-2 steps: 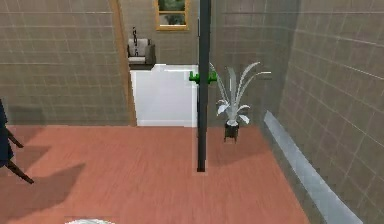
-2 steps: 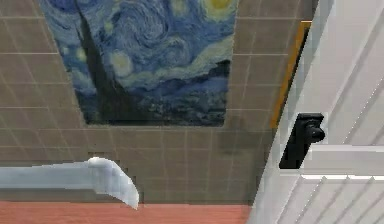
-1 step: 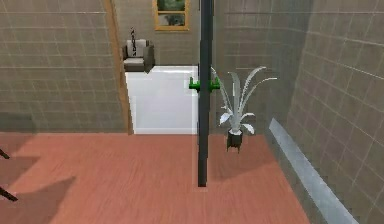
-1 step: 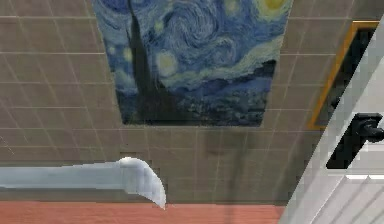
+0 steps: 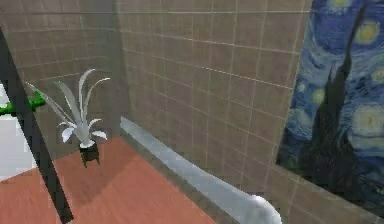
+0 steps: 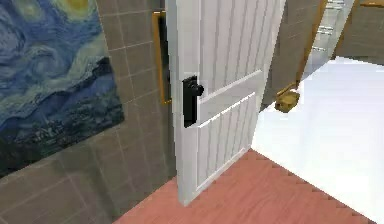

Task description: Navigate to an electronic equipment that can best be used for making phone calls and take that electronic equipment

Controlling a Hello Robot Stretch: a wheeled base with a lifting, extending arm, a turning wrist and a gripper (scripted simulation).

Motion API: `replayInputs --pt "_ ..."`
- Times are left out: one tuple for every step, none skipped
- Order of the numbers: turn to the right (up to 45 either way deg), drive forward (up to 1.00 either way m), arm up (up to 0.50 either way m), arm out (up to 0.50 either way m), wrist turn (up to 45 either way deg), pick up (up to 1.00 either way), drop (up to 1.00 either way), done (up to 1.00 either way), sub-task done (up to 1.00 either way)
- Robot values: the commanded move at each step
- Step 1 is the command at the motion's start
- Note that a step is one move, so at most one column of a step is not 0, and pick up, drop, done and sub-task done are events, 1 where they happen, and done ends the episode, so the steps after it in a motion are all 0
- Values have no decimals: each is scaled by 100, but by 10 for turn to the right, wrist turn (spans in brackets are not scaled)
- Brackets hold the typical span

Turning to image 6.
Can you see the brown wooden door frame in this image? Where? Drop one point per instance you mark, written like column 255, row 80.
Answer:
column 160, row 56

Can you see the white panelled room door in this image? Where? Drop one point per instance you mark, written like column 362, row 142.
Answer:
column 220, row 93

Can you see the blue swirling night sky painting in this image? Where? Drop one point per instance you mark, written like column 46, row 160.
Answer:
column 50, row 76

